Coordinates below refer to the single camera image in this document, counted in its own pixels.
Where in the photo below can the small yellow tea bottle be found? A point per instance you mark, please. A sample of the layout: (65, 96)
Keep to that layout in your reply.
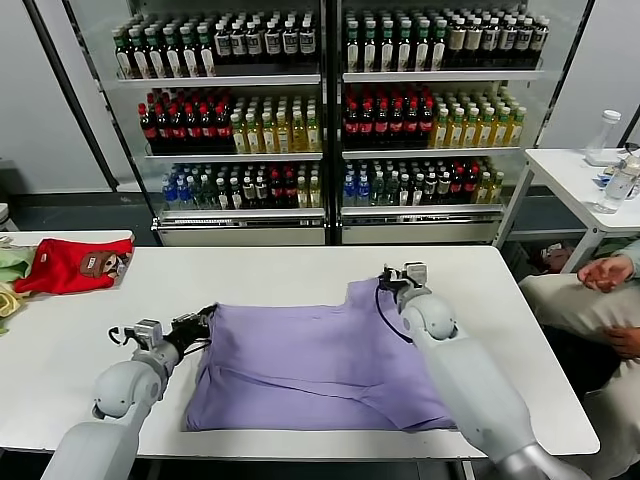
(301, 193)
(315, 192)
(483, 188)
(496, 187)

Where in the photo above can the person right hand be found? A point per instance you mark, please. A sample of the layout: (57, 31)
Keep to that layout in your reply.
(607, 272)

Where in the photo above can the dark drink bottle white label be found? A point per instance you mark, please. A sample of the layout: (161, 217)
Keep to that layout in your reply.
(291, 43)
(222, 46)
(255, 45)
(239, 45)
(273, 44)
(307, 42)

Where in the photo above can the small clear green bottle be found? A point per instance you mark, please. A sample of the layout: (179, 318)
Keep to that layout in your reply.
(208, 193)
(196, 193)
(378, 190)
(391, 189)

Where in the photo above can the dark drink bottle tan label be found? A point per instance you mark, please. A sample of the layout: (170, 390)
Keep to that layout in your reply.
(456, 41)
(490, 39)
(538, 36)
(523, 37)
(473, 40)
(507, 38)

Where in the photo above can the clear water bottle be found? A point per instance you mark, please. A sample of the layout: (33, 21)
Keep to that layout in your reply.
(615, 190)

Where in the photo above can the light green garment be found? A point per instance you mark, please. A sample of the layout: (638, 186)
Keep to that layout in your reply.
(12, 262)

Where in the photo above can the white small box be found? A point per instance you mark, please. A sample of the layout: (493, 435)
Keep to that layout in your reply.
(600, 161)

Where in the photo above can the person right forearm green sleeve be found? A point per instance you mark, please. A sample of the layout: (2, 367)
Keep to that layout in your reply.
(636, 267)

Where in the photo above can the white side table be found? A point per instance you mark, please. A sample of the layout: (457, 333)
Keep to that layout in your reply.
(565, 175)

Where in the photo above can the dark red cloth pile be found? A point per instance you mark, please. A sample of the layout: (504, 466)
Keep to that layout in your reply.
(555, 257)

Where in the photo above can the tall clear bottle white cap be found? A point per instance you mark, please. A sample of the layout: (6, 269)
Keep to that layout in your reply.
(602, 135)

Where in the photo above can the blue white small packet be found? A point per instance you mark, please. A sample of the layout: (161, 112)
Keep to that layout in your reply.
(601, 176)

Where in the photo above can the small cola bottle red cap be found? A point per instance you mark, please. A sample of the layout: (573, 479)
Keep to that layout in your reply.
(470, 184)
(290, 190)
(456, 185)
(276, 190)

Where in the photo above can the large cola bottle red cap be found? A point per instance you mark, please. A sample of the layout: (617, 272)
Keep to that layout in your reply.
(193, 131)
(164, 131)
(223, 131)
(351, 127)
(411, 126)
(381, 127)
(396, 126)
(366, 127)
(150, 131)
(208, 131)
(426, 125)
(178, 131)

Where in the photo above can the dark tea bottle green cap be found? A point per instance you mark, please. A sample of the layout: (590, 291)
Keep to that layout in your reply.
(139, 57)
(173, 56)
(122, 57)
(405, 50)
(352, 50)
(387, 50)
(422, 49)
(207, 54)
(156, 56)
(370, 50)
(190, 55)
(438, 49)

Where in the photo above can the seated person beige trousers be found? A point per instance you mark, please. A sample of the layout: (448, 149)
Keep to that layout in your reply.
(565, 305)

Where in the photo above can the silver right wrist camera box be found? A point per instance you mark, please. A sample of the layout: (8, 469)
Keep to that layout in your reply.
(416, 273)

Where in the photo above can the red bear print t-shirt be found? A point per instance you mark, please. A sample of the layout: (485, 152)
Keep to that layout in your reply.
(60, 272)

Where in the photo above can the pale yellow garment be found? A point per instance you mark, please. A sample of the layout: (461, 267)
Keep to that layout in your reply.
(7, 300)

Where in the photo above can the purple cat print t-shirt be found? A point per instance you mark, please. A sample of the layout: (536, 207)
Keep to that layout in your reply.
(310, 360)

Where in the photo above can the small blue water bottle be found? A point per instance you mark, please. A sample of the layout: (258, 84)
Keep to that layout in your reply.
(363, 190)
(183, 193)
(349, 191)
(170, 194)

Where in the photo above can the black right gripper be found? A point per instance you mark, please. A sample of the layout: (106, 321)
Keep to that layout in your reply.
(400, 285)

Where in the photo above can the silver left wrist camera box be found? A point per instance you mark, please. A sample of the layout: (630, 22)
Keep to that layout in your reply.
(148, 332)

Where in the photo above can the dark diagonal pole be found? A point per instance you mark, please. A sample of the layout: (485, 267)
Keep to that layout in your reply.
(76, 105)

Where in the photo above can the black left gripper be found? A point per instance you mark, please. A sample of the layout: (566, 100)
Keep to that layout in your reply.
(185, 336)

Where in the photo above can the person left hand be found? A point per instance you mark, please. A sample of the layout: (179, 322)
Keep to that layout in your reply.
(627, 342)

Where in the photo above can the dark green bag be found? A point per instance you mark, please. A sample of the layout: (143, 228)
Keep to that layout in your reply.
(610, 248)

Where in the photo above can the small dark bottle white cap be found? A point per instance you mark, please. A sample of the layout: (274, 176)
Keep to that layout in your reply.
(417, 189)
(430, 188)
(248, 192)
(443, 186)
(261, 191)
(222, 194)
(235, 193)
(404, 190)

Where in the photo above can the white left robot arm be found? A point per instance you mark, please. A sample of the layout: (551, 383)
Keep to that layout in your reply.
(125, 390)

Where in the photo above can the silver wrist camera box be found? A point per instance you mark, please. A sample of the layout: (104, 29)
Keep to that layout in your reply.
(148, 332)
(416, 273)

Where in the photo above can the large yellow tea bottle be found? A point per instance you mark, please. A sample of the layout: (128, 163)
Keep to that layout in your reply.
(313, 135)
(485, 131)
(269, 137)
(283, 136)
(501, 130)
(240, 137)
(441, 132)
(255, 137)
(470, 131)
(455, 132)
(516, 129)
(299, 135)

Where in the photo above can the glass beverage display cabinet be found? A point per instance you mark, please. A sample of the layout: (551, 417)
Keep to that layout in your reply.
(420, 231)
(240, 232)

